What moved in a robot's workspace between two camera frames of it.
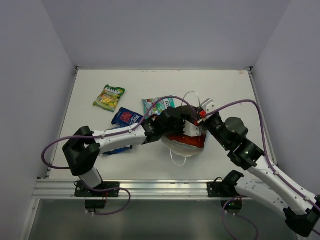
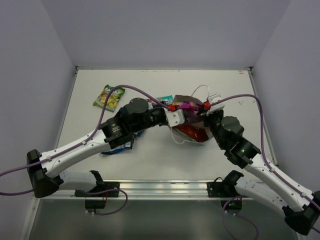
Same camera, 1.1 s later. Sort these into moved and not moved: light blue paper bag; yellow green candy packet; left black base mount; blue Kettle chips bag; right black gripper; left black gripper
Moved: left black gripper; light blue paper bag
Not moved: blue Kettle chips bag; right black gripper; left black base mount; yellow green candy packet
